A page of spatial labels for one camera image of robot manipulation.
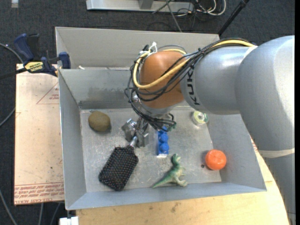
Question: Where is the brown cardboard board red print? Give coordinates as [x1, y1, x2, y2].
[14, 63, 65, 206]

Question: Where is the brown toy potato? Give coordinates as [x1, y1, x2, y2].
[88, 111, 112, 133]

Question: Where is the green toy dinosaur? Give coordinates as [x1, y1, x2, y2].
[151, 153, 188, 189]

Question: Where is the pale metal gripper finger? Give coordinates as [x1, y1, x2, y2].
[136, 129, 150, 148]
[121, 118, 137, 142]

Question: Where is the orange toy fruit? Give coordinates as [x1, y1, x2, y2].
[205, 149, 227, 171]

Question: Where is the black hairbrush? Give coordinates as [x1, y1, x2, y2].
[98, 136, 140, 192]

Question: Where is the green and white tape roll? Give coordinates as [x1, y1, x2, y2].
[191, 111, 209, 126]

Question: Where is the grey metal bin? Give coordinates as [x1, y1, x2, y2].
[55, 26, 267, 211]

